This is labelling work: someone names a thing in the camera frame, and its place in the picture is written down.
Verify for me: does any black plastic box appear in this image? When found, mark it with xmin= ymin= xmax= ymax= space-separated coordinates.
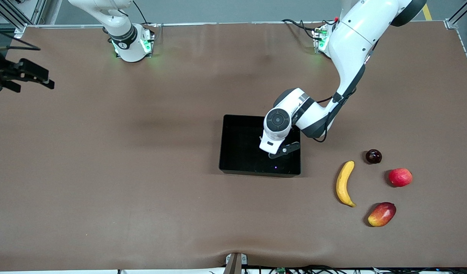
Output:
xmin=219 ymin=114 xmax=301 ymax=178

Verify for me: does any yellow banana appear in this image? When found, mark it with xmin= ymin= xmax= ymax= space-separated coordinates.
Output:
xmin=336 ymin=161 xmax=357 ymax=208

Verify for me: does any large red apple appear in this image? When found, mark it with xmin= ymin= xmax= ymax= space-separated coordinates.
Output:
xmin=388 ymin=168 xmax=413 ymax=188

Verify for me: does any dark purple plum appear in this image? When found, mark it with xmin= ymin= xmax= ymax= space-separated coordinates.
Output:
xmin=365 ymin=149 xmax=383 ymax=164

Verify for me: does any red yellow mango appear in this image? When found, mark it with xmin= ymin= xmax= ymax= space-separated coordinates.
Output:
xmin=368 ymin=202 xmax=397 ymax=227

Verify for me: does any aluminium frame post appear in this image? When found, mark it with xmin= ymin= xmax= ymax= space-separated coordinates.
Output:
xmin=445 ymin=0 xmax=467 ymax=78
xmin=0 ymin=0 xmax=47 ymax=38

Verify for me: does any black right arm base cable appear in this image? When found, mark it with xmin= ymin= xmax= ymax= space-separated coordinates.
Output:
xmin=132 ymin=0 xmax=148 ymax=24

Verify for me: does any black arm base cable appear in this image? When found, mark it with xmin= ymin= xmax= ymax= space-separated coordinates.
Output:
xmin=282 ymin=18 xmax=319 ymax=40
xmin=132 ymin=0 xmax=148 ymax=24

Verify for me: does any black left arm base cable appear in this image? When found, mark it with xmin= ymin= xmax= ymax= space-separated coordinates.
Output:
xmin=282 ymin=18 xmax=319 ymax=40

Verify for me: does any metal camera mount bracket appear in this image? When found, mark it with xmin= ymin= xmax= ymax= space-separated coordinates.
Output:
xmin=225 ymin=252 xmax=248 ymax=274

